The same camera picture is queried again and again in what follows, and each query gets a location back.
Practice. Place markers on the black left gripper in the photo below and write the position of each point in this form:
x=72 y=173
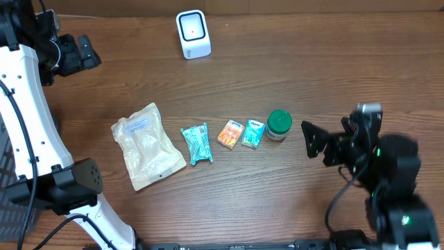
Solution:
x=75 y=57

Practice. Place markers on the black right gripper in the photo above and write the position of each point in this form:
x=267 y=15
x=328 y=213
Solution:
x=314 y=144

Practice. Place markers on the green lidded container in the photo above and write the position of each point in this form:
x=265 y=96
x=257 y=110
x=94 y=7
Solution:
x=278 y=125

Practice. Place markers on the teal tissue pack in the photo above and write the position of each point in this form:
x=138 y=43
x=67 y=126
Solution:
x=253 y=134

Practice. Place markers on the orange tissue pack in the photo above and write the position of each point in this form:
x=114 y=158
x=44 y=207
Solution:
x=231 y=134

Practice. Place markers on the clear white plastic pouch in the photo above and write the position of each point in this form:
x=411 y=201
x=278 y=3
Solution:
x=148 y=152

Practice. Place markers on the teal crinkled snack packet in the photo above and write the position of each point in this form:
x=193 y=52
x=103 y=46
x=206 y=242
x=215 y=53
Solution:
x=198 y=143

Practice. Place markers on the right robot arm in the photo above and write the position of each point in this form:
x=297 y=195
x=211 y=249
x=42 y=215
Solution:
x=386 y=167

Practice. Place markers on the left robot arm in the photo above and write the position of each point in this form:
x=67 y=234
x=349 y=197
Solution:
x=33 y=52

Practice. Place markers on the white barcode scanner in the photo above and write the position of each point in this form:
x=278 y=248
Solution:
x=193 y=34

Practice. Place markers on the brown cardboard backdrop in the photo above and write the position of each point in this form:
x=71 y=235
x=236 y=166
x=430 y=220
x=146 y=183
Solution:
x=160 y=8

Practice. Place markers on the grey plastic mesh basket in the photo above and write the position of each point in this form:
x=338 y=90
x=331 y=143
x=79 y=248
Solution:
x=11 y=215

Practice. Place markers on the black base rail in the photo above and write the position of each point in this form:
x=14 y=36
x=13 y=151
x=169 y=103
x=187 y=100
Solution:
x=297 y=245

